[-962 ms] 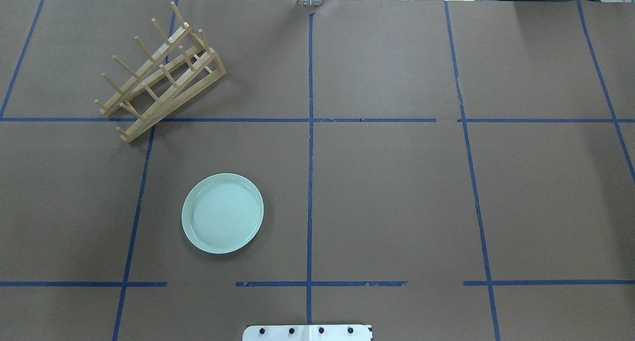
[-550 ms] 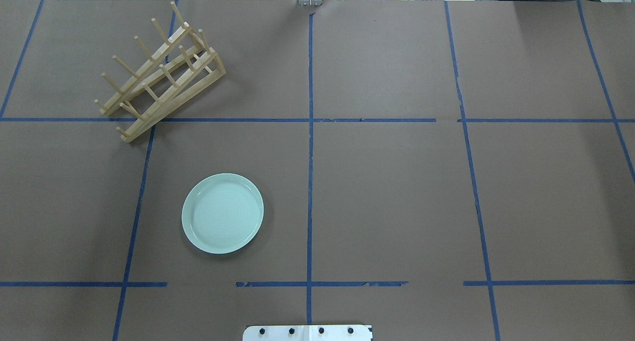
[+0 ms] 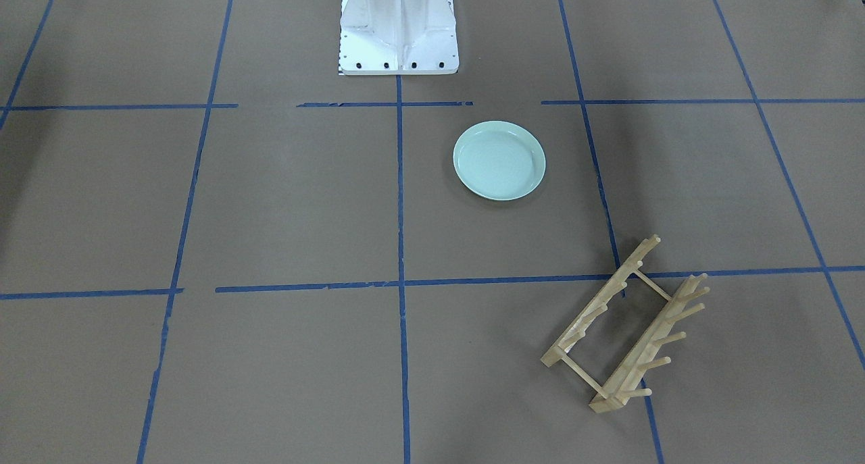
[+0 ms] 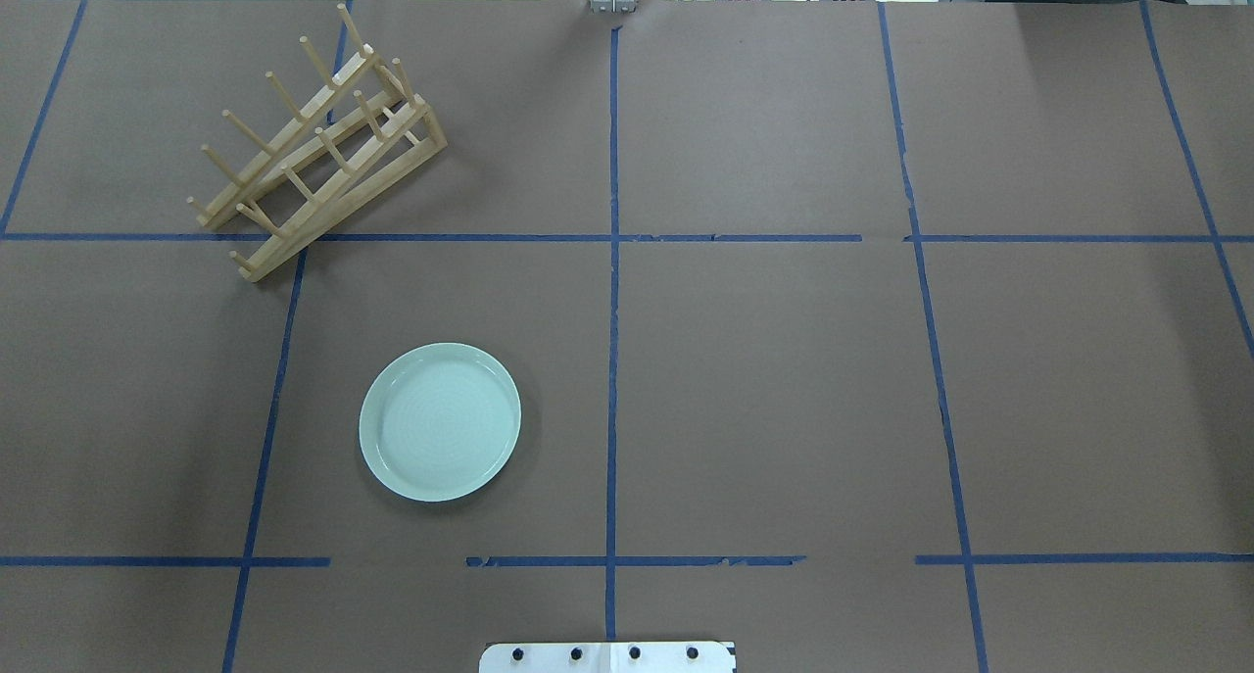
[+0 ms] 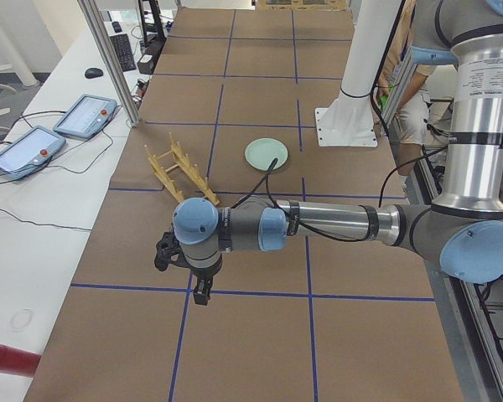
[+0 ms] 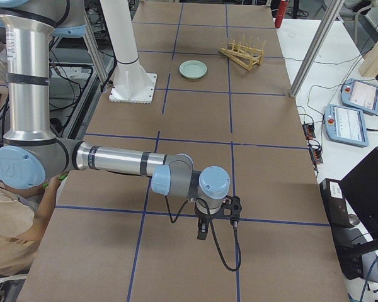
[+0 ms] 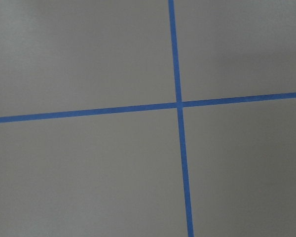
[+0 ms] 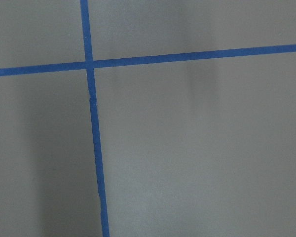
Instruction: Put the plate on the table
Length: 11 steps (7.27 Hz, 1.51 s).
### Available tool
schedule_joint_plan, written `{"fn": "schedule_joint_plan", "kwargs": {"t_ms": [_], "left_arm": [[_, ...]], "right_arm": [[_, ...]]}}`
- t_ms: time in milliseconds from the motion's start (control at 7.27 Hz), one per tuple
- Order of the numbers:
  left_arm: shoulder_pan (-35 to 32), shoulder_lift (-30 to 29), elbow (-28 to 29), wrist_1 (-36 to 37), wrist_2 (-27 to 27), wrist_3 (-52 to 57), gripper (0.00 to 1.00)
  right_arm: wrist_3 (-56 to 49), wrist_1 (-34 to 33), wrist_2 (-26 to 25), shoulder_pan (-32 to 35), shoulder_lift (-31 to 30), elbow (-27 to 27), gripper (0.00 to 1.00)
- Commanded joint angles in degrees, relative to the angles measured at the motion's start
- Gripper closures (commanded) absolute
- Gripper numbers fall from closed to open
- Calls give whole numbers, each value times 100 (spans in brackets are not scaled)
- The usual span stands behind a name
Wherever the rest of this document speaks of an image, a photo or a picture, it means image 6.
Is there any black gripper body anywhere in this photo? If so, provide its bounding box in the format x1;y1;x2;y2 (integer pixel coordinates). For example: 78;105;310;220
194;201;222;224

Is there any black computer monitor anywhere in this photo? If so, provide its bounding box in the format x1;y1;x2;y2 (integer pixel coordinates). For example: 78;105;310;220
340;147;378;257

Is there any aluminium frame post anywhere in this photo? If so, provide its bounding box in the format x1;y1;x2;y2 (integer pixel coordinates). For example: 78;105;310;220
289;0;344;98

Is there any orange black adapter far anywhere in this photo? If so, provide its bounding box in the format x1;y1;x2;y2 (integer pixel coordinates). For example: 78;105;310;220
302;123;316;140

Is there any red bottle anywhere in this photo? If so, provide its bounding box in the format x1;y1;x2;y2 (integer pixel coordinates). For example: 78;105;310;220
275;0;289;29

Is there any far teach pendant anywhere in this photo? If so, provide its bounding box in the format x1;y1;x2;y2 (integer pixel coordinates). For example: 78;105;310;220
341;78;378;115

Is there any person in beige shirt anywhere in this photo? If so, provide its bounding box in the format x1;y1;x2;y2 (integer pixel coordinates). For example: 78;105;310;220
0;175;61;276

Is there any black desktop box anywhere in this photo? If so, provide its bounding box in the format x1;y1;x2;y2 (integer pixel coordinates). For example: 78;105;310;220
319;178;378;282

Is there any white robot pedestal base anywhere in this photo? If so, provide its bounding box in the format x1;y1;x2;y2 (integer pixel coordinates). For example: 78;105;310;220
100;0;157;104

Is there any orange black adapter near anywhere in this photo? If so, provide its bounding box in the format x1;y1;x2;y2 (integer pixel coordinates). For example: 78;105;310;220
309;145;323;165

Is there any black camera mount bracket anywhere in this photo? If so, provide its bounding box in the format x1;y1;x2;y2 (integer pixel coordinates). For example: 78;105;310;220
220;196;242;229

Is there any orange black adapter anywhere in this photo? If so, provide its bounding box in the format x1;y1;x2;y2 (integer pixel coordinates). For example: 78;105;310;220
309;145;323;165
302;123;316;140

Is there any near teach pendant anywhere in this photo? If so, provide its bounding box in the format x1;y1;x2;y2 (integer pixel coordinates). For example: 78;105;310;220
324;104;369;147

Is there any light green round plate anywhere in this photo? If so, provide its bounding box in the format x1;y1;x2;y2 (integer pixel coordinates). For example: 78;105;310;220
179;60;207;79

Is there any wooden dish rack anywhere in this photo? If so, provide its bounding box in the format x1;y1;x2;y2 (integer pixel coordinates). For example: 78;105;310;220
219;34;266;71

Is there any wooden board leaning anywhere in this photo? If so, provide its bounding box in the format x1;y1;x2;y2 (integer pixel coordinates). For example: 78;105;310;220
358;41;378;77

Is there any teach pendant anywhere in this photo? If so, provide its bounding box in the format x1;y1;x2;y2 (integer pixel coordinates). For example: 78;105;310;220
324;104;369;147
341;78;378;115

